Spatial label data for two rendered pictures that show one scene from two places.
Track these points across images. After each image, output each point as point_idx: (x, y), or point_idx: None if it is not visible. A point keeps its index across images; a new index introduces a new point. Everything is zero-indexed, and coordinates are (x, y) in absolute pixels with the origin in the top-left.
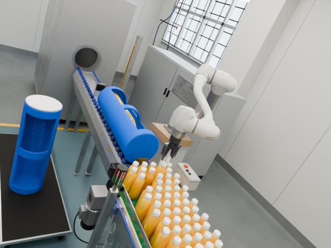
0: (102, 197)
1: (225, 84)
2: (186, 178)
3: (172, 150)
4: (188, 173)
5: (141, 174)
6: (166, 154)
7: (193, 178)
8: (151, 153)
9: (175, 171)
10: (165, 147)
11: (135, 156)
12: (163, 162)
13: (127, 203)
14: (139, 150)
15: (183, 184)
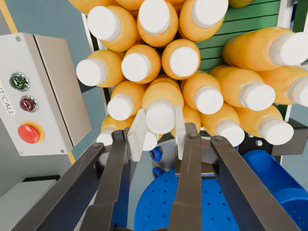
0: (303, 64)
1: None
2: (45, 63)
3: (122, 192)
4: (25, 84)
5: (306, 46)
6: (184, 148)
7: (3, 51)
8: (157, 198)
9: (82, 125)
10: (292, 230)
11: (210, 184)
12: (177, 114)
13: (268, 18)
14: (211, 204)
15: (65, 61)
